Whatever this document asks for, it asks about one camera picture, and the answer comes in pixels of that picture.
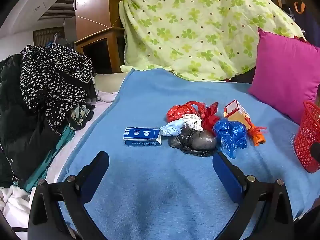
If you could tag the teal cloth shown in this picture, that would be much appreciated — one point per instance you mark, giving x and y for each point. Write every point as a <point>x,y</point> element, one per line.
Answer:
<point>55,150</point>

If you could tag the cream mattress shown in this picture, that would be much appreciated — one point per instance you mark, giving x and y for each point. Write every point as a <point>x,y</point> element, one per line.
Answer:
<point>107,82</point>

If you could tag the black puffer jacket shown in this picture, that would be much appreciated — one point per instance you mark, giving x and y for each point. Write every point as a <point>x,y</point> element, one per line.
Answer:
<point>20,135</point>

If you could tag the bright red plastic bag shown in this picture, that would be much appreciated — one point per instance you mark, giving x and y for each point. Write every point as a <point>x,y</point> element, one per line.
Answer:
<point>180,112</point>

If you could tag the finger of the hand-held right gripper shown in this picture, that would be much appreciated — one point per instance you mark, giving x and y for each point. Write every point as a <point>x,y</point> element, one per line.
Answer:
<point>316,150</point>

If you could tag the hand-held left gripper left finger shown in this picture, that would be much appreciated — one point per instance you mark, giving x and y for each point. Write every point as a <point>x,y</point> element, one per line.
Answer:
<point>93,177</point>

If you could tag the blue cardboard box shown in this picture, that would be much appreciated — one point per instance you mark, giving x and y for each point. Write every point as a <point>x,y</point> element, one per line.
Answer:
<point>140,133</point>

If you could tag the magenta pillow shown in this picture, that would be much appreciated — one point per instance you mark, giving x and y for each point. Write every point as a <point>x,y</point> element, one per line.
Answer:
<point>282,75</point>

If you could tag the black plastic bag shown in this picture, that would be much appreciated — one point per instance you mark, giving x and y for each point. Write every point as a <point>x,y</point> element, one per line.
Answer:
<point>197,140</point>

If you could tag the light blue plastic wrapper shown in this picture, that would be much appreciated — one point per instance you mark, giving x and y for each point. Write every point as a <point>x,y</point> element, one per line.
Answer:
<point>172,127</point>

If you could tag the green floral cloth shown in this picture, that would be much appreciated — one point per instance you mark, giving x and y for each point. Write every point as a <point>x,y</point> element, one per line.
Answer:
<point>80,115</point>

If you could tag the blue blanket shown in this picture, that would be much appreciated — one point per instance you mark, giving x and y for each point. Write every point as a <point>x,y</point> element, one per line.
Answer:
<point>162,192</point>

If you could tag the brown lattice door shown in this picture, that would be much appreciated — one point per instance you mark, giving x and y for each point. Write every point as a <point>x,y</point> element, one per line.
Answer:
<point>47,37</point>

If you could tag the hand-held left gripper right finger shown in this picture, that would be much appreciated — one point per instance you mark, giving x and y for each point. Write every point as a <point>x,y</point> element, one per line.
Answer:
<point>228,180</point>

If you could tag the orange plastic bag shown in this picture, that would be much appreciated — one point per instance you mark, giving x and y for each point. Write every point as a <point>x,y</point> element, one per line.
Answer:
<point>256,136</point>

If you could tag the dark red plastic bag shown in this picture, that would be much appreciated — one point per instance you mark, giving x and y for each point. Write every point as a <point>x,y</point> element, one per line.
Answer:
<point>210,117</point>

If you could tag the red plastic mesh basket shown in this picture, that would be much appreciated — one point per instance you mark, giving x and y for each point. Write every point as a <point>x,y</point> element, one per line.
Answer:
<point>303,135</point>

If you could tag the white cloth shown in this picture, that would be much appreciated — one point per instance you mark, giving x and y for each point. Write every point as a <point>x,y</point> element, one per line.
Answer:
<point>15,205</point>

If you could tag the blue plastic bag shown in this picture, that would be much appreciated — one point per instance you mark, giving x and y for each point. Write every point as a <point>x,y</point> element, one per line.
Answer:
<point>230,135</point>

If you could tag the wooden cabinet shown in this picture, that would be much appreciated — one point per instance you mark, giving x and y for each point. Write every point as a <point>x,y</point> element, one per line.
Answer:
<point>112,50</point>
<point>95,5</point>

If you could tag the red and orange carton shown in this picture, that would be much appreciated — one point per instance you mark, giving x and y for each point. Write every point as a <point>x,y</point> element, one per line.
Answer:
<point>237,115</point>

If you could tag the green clover print quilt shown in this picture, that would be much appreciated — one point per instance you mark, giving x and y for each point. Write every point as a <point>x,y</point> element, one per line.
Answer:
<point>200,30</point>

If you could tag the black white dotted garment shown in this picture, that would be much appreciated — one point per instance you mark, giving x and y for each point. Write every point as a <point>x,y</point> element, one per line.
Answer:
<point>50,80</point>

